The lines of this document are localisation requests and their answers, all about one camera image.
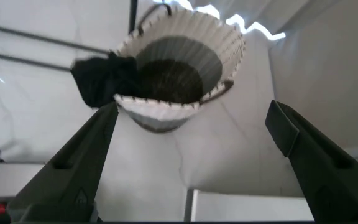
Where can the black garment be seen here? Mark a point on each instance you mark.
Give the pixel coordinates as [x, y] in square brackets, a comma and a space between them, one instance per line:
[101, 77]

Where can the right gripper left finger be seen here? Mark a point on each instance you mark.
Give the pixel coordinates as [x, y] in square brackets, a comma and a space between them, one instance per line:
[70, 186]

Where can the white laundry basket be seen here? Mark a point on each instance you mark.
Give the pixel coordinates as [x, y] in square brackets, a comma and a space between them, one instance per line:
[179, 28]

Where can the white curtain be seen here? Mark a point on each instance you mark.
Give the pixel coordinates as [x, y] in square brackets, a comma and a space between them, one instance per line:
[259, 12]

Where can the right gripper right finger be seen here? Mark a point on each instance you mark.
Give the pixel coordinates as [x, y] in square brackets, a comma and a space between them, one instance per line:
[331, 186]

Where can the black clothes rack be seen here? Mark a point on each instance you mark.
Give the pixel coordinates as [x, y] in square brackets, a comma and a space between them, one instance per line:
[133, 15]

